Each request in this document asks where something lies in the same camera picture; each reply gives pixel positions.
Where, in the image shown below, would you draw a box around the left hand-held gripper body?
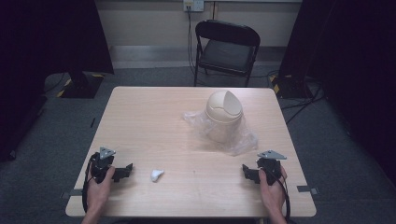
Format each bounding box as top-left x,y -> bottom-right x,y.
90,147 -> 117,185

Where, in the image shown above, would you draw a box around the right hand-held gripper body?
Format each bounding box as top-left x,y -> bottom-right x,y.
256,149 -> 288,187

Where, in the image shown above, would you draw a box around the white paper ball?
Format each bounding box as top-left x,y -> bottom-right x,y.
150,168 -> 165,183

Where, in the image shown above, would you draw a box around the beige swing-lid trash can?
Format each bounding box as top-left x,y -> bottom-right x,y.
204,90 -> 244,145

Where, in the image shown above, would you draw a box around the person's left hand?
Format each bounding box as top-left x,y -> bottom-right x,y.
85,165 -> 117,216

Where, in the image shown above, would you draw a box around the person's right hand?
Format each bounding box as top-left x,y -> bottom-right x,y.
258,165 -> 289,215

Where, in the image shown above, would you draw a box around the clear plastic bag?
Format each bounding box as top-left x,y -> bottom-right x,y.
182,109 -> 260,157

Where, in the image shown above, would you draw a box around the grey tape strip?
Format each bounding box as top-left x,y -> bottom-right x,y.
296,185 -> 319,196
60,189 -> 84,201

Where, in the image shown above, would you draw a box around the black stand base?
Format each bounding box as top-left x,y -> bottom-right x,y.
56,71 -> 105,100
269,74 -> 314,101

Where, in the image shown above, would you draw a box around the black folding chair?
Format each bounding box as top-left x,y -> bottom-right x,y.
193,19 -> 262,89

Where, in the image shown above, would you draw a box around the black curtain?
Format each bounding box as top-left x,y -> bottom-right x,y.
277,0 -> 396,186
0,0 -> 115,162

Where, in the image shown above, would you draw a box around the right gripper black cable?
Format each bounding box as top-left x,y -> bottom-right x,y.
270,167 -> 291,223

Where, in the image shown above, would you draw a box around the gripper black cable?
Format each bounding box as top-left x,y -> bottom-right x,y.
81,152 -> 98,215
270,167 -> 291,223

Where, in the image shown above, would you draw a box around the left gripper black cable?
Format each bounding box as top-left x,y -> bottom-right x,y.
81,152 -> 98,215

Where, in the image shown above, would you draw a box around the black floor cables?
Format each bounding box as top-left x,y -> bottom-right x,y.
248,69 -> 326,125

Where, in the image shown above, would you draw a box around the black wall cable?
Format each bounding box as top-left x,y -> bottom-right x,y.
186,5 -> 198,77

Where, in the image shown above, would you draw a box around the white wall outlet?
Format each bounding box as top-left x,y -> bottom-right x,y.
182,0 -> 205,13

